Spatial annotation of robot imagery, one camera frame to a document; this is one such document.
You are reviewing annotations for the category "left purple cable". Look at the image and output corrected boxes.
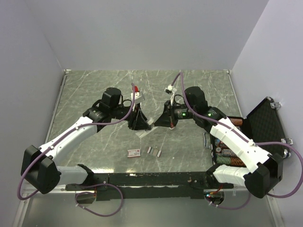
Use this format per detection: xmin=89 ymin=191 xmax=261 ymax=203
xmin=18 ymin=82 xmax=136 ymax=216

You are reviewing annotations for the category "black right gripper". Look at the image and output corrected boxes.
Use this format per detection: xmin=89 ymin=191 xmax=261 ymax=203
xmin=154 ymin=99 xmax=196 ymax=128

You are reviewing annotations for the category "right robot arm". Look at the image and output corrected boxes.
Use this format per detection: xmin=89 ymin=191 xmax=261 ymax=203
xmin=154 ymin=85 xmax=283 ymax=198

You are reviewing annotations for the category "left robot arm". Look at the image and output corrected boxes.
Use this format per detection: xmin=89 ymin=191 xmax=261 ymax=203
xmin=21 ymin=86 xmax=151 ymax=194

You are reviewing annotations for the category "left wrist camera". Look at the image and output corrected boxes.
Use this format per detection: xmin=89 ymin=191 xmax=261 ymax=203
xmin=131 ymin=86 xmax=145 ymax=105

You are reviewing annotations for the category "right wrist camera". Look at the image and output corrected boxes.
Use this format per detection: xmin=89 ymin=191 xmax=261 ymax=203
xmin=164 ymin=85 xmax=177 ymax=95

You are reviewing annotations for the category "staple strip pack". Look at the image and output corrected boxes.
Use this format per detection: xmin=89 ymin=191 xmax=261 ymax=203
xmin=147 ymin=147 xmax=162 ymax=157

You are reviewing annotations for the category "black poker chip case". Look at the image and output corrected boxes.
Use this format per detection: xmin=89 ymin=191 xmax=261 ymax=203
xmin=210 ymin=96 xmax=287 ymax=167

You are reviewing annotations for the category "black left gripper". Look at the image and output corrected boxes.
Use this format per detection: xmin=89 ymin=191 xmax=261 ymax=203
xmin=110 ymin=101 xmax=151 ymax=131

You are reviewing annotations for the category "chrome case handle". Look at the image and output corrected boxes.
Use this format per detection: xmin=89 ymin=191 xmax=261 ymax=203
xmin=203 ymin=132 xmax=212 ymax=149

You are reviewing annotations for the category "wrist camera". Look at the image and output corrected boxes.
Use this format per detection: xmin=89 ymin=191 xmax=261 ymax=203
xmin=131 ymin=86 xmax=145 ymax=105
xmin=164 ymin=85 xmax=177 ymax=95

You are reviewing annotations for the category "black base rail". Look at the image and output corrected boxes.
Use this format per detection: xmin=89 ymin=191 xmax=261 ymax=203
xmin=65 ymin=172 xmax=233 ymax=201

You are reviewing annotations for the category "red white staple box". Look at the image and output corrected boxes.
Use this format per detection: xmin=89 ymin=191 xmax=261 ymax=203
xmin=127 ymin=149 xmax=141 ymax=158

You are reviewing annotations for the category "white stapler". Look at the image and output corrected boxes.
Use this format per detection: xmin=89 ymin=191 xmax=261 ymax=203
xmin=135 ymin=118 xmax=157 ymax=138

